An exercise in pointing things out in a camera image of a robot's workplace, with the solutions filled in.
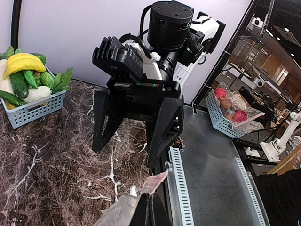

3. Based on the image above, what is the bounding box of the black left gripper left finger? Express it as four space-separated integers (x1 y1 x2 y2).
129 193 150 226

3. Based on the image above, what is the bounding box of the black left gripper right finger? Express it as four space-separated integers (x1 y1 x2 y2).
150 192 172 226

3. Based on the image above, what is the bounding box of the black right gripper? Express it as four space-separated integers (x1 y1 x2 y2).
92 78 184 169

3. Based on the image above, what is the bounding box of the clear zip top bag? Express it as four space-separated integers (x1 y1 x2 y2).
94 171 167 226

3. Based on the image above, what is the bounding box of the yellow toy banana bunch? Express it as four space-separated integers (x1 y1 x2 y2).
3 53 46 80

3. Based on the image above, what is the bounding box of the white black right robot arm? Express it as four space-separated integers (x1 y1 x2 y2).
92 1 225 168

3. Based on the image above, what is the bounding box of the white small robot arm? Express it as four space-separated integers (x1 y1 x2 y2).
153 106 301 226

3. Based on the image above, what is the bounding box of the blue basket with bagged food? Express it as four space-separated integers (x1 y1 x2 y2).
205 82 265 138

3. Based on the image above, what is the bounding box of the operator hand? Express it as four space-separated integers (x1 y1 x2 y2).
293 152 301 170

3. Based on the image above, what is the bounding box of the green toy lettuce leaf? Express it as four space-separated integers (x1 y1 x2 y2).
51 67 73 94

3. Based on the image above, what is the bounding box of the blue plastic vegetable basket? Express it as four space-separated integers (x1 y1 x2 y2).
1 70 66 129

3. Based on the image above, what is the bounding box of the green toy okra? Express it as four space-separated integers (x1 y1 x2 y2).
23 70 38 89

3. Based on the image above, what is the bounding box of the dark green toy cucumber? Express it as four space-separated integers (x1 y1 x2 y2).
9 72 29 99

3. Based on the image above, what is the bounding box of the grey slotted cable duct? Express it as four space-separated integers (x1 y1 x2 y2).
165 147 194 226

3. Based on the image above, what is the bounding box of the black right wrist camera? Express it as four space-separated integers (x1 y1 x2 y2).
92 36 144 83

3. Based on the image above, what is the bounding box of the black right frame post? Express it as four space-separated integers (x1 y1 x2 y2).
190 0 259 108

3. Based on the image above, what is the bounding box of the black frame post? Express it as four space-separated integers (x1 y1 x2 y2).
10 0 22 49
190 0 259 108

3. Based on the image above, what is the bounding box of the black left frame post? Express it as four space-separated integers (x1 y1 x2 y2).
10 0 22 49

